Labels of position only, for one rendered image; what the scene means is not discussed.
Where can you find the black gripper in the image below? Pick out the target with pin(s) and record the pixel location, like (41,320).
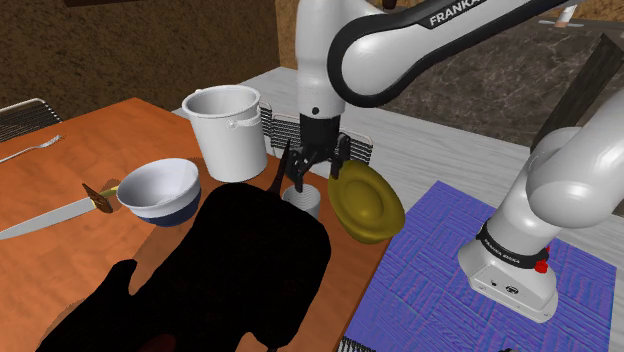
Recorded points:
(319,131)

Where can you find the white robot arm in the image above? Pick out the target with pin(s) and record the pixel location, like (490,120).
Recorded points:
(560,185)

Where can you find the white ribbed cup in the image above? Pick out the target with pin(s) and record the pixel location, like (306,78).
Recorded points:
(308,200)

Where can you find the dark brown slender utensil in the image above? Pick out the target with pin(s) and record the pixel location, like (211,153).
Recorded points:
(280,173)

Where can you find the olive yellow bowl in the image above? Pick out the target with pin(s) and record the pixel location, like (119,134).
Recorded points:
(368,204)

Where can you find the white bowl with blue base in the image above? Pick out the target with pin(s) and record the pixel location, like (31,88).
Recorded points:
(161,187)

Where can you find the purple patterned robot stand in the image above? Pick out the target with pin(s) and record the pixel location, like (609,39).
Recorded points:
(424,287)

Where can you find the silver fork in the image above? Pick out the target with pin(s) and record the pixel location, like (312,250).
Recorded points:
(34,147)

